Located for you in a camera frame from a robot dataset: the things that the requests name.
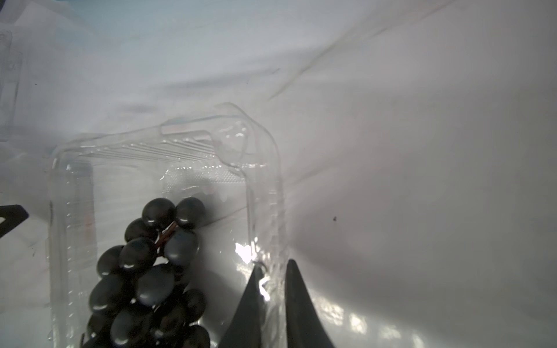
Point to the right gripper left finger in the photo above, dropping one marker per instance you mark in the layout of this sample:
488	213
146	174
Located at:
244	330

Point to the black grape bunch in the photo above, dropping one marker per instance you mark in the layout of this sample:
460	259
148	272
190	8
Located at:
142	298

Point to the clear clamshell container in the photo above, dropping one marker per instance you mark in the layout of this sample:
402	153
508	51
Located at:
99	184

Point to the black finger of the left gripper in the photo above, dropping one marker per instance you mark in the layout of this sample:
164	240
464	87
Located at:
12	216

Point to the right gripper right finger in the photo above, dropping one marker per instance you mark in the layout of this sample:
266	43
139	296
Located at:
304	328

